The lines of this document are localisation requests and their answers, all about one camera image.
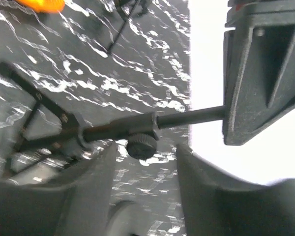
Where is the small black tripod stand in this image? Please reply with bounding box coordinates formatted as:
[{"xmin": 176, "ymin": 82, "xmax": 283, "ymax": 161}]
[{"xmin": 106, "ymin": 0, "xmax": 152, "ymax": 55}]

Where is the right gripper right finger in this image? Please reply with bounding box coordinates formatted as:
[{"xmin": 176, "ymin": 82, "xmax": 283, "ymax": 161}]
[{"xmin": 176, "ymin": 144, "xmax": 295, "ymax": 236}]

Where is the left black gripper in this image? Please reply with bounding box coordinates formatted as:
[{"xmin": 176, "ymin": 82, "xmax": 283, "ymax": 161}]
[{"xmin": 222, "ymin": 0, "xmax": 295, "ymax": 146}]

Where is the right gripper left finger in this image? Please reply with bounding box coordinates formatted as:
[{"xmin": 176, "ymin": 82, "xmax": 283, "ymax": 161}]
[{"xmin": 0, "ymin": 142, "xmax": 118, "ymax": 236}]

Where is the orange microphone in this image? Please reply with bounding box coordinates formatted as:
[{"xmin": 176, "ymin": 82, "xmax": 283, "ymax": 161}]
[{"xmin": 16, "ymin": 0, "xmax": 65, "ymax": 13}]

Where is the tall black tripod stand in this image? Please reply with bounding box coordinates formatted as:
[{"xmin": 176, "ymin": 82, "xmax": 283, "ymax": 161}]
[{"xmin": 0, "ymin": 61, "xmax": 227, "ymax": 173}]

